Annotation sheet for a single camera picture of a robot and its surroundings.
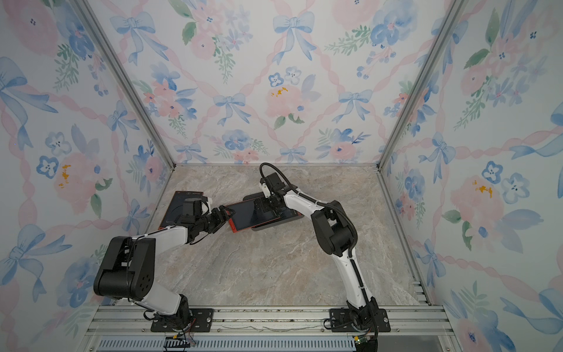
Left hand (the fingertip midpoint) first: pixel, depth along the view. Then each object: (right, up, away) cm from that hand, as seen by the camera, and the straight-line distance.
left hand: (232, 214), depth 93 cm
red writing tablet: (+3, -3, +5) cm, 6 cm away
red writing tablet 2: (+24, 0, +8) cm, 25 cm away
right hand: (+12, +3, +12) cm, 17 cm away
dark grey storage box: (+17, -5, +3) cm, 18 cm away
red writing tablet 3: (-30, +2, +12) cm, 33 cm away
